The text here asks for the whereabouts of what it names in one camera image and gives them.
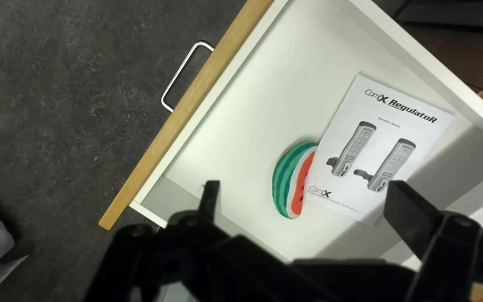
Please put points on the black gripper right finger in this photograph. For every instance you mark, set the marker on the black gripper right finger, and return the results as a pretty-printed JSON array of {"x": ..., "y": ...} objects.
[{"x": 420, "y": 218}]

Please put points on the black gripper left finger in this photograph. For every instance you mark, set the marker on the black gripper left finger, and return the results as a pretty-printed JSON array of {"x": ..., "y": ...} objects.
[{"x": 211, "y": 201}]

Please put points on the plush watermelon slice toy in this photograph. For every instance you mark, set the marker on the plush watermelon slice toy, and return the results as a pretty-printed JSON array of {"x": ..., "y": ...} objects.
[{"x": 286, "y": 177}]

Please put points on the white drawer with wooden front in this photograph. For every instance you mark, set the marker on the white drawer with wooden front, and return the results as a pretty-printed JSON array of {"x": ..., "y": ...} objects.
[{"x": 243, "y": 122}]

